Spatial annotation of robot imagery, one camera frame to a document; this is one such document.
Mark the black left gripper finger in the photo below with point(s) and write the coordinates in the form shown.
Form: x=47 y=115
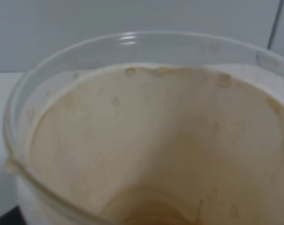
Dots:
x=13 y=217

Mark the clear cup with blue sleeve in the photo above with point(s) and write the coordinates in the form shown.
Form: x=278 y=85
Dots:
x=150 y=128

